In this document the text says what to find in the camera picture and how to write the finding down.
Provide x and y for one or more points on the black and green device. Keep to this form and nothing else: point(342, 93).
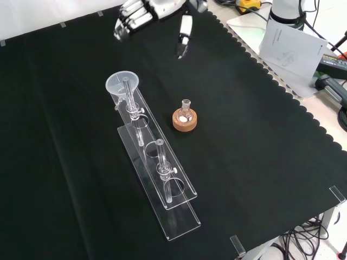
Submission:
point(332, 86)

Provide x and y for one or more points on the clear cloth clip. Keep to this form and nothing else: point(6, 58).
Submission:
point(337, 195)
point(238, 245)

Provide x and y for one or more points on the black bench cloth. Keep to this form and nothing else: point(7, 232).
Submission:
point(244, 135)

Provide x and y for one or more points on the black power adapter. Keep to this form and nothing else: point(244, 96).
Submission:
point(333, 63)

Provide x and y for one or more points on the black tripod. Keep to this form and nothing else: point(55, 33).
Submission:
point(341, 40)

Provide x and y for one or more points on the clear acrylic funnel stand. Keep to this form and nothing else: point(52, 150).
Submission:
point(154, 173)

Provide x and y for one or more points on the round-bottom glass flask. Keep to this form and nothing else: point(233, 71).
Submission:
point(185, 115)

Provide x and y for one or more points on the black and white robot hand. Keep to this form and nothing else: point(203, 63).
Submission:
point(151, 10)

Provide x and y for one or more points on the pale board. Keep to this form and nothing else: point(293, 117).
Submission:
point(244, 25)

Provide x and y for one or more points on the translucent white plastic funnel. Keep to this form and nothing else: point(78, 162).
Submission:
point(119, 82)

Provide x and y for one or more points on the yellow stop button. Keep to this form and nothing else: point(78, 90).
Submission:
point(248, 4)

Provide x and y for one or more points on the white paper booklet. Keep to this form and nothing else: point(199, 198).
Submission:
point(292, 48)

